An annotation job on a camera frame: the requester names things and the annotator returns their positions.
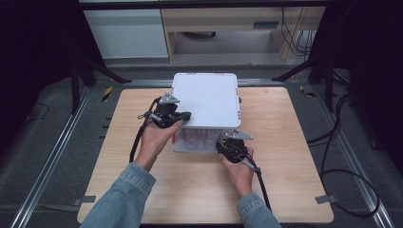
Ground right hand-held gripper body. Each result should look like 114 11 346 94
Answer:
220 130 255 164

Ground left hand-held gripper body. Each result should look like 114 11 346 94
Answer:
153 92 181 129

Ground white shoe box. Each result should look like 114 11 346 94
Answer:
170 72 242 156

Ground person's right hand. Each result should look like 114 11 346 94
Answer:
220 146 257 200

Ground person's left hand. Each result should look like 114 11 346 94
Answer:
134 119 184 173

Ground yellow black tape strip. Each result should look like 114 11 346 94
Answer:
101 85 114 103
298 84 317 98

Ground white cabinet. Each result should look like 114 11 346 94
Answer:
82 8 169 60

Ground black metal stand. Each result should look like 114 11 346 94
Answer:
69 47 133 116
271 51 337 114

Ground grey tape piece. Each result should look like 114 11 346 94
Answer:
315 194 338 205
72 195 97 207

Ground wooden desk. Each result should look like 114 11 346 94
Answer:
160 6 328 63

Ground metal floor rail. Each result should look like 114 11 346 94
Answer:
10 86 93 228
125 78 286 88
311 85 396 228

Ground left hand-held gripper cable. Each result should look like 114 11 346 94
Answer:
128 96 162 164

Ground hand-held gripper cable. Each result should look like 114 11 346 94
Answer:
128 96 162 164
242 159 273 213

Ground right hand-held gripper cable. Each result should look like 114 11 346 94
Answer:
242 159 273 213

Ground thin black floor cable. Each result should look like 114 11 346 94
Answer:
24 103 50 124

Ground hanging black cables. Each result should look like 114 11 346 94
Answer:
279 7 318 62

